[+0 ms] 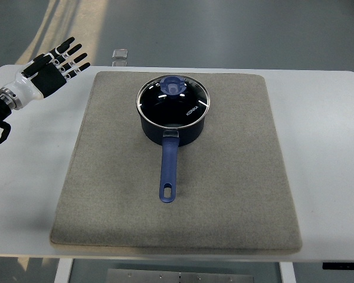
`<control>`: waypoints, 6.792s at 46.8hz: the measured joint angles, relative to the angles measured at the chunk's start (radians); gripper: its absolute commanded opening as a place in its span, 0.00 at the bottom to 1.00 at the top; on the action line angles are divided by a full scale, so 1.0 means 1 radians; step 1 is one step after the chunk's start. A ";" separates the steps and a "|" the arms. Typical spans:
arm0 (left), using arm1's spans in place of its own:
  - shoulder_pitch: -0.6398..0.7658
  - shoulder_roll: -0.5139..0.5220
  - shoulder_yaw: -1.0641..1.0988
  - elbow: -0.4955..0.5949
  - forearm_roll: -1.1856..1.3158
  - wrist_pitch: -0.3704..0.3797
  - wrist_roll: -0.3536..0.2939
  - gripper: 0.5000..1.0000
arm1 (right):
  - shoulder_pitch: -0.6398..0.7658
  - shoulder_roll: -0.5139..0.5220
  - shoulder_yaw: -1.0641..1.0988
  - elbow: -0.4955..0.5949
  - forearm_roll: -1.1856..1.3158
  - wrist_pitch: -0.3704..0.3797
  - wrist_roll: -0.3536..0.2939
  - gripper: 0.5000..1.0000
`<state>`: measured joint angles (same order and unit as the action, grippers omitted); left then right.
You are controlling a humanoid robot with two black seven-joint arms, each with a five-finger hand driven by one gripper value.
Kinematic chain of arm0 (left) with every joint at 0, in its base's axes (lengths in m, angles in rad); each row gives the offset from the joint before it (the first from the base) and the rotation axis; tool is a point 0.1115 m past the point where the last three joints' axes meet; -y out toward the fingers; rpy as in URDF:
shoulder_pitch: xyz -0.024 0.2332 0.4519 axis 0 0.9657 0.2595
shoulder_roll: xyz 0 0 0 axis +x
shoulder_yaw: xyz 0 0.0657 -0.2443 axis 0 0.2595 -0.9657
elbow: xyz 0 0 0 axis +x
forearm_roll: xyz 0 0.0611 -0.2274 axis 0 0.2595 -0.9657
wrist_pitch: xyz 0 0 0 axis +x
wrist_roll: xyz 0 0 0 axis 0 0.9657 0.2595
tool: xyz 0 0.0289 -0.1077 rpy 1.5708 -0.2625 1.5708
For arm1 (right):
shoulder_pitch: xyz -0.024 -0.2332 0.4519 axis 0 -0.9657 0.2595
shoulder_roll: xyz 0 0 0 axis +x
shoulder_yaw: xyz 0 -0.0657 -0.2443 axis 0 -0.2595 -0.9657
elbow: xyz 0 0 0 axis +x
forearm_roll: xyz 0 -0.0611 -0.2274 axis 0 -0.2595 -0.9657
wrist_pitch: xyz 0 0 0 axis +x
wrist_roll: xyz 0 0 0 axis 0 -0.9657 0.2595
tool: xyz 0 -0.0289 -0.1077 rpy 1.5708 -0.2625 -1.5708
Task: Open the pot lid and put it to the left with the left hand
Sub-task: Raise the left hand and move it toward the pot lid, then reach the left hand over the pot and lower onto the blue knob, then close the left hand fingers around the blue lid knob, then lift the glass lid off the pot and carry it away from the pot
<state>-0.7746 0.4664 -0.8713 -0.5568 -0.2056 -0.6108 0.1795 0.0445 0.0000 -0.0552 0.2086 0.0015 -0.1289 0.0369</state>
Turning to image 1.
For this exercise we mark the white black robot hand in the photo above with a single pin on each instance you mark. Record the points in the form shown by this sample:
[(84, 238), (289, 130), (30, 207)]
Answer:
[(44, 75)]

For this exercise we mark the glass pot lid blue knob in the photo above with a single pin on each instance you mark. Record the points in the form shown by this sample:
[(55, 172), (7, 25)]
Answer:
[(173, 101)]

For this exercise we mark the dark blue saucepan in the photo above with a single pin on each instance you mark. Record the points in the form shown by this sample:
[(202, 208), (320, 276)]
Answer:
[(171, 139)]

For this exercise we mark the white table leg left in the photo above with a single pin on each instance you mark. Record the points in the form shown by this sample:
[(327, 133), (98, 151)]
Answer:
[(63, 270)]

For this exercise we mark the white table leg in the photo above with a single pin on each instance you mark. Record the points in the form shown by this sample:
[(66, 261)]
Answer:
[(63, 270), (287, 272)]

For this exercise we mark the white table leg right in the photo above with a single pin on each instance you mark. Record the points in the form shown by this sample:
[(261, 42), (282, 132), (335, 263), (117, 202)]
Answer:
[(287, 272)]

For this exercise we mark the black table control panel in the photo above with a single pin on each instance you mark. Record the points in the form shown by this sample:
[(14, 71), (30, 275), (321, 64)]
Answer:
[(347, 266)]

